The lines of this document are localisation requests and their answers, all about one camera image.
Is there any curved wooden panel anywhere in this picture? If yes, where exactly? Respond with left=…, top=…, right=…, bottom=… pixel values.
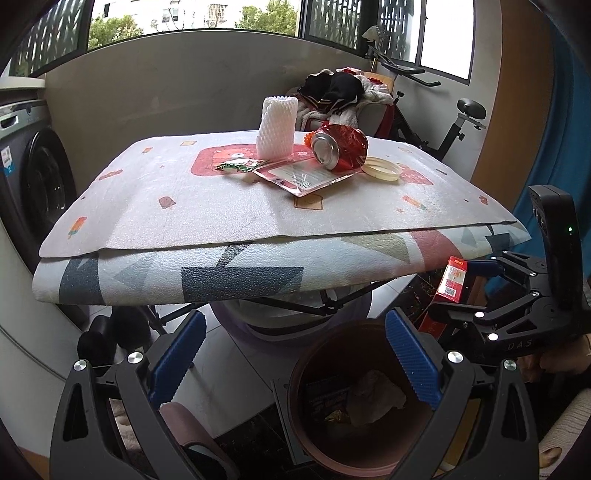
left=466, top=0, right=555, bottom=185

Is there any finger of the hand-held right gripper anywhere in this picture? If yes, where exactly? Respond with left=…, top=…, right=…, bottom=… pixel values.
left=427, top=287, right=549, bottom=341
left=468, top=251, right=550, bottom=289

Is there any green tree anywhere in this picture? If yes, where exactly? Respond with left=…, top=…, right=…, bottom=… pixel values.
left=88, top=14, right=144, bottom=51
left=235, top=4, right=298, bottom=38

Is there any lilac round tub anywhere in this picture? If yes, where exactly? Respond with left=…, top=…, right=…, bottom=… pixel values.
left=210, top=281, right=372, bottom=343

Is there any person's right hand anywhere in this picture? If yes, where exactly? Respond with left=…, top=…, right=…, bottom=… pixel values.
left=519, top=352, right=591, bottom=384

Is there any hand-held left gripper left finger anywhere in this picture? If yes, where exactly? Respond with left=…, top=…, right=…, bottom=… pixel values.
left=50, top=310, right=241, bottom=480

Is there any patterned window screen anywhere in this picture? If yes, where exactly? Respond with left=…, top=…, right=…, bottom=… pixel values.
left=9, top=0, right=93, bottom=77
left=376, top=0, right=423, bottom=61
left=302, top=0, right=363, bottom=49

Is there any black exercise bike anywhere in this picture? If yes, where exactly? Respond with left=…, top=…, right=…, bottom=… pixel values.
left=367, top=39, right=488, bottom=162

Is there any red garment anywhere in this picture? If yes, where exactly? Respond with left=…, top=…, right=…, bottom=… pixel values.
left=376, top=104, right=399, bottom=139

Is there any green candy wrapper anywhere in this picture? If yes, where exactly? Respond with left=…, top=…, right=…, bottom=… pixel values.
left=213, top=158, right=274, bottom=175

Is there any pink clear packet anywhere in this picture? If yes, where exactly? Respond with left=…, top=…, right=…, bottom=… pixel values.
left=252, top=154, right=365, bottom=198

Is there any white fleece garment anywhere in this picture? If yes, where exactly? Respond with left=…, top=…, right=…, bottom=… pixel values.
left=295, top=76, right=393, bottom=134

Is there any white apartment building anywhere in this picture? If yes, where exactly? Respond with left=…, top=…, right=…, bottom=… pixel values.
left=99, top=0, right=301, bottom=28

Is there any cream plastic lid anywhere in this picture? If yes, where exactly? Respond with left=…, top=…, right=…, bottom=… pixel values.
left=361, top=157, right=403, bottom=184

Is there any grey washing machine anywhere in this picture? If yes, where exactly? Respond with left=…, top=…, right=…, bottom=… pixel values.
left=0, top=99, right=79, bottom=273

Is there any crushed red drink can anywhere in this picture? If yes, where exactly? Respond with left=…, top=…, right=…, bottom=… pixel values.
left=310, top=124, right=369, bottom=172

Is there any brown round bin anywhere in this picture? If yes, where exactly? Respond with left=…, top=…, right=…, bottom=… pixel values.
left=288, top=320, right=467, bottom=478

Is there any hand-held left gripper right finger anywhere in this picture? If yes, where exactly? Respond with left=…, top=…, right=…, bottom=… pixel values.
left=385, top=308, right=541, bottom=480

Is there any small red box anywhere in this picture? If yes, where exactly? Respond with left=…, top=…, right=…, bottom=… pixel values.
left=418, top=256, right=472, bottom=342

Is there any black garment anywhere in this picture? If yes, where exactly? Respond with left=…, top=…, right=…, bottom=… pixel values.
left=298, top=71, right=365, bottom=107

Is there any beige chair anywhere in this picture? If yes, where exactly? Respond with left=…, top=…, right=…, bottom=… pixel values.
left=286, top=74, right=398, bottom=139

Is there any black folding table frame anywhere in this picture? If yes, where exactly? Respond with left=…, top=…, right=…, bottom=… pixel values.
left=148, top=277, right=409, bottom=337

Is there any white foam fruit net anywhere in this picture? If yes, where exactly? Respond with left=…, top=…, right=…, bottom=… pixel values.
left=255, top=95, right=298, bottom=160

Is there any person's left leg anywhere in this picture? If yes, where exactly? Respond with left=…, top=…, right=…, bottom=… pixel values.
left=159, top=401, right=241, bottom=480

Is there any black dumbbell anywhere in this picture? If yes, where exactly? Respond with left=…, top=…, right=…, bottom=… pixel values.
left=76, top=305, right=155, bottom=367

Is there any blue curtain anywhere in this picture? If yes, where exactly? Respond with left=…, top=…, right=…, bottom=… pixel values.
left=485, top=28, right=591, bottom=305

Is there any bear printed white mat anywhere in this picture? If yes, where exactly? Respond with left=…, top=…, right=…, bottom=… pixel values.
left=38, top=130, right=518, bottom=259

